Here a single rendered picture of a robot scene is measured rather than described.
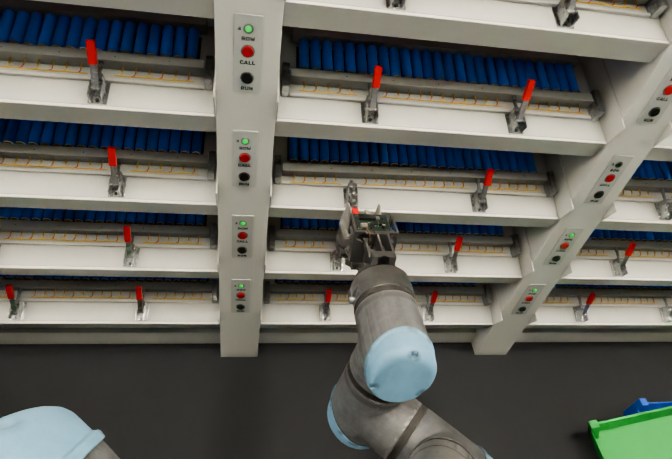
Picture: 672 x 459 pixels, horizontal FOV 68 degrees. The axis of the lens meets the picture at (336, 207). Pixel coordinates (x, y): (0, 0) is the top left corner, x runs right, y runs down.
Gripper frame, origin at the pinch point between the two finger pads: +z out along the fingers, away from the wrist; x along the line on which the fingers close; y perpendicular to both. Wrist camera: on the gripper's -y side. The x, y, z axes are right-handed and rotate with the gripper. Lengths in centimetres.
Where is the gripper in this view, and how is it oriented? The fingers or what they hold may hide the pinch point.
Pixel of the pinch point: (356, 217)
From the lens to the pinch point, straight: 92.9
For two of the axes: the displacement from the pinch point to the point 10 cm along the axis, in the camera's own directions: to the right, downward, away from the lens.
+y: 1.3, -8.2, -5.5
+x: -9.8, -0.4, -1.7
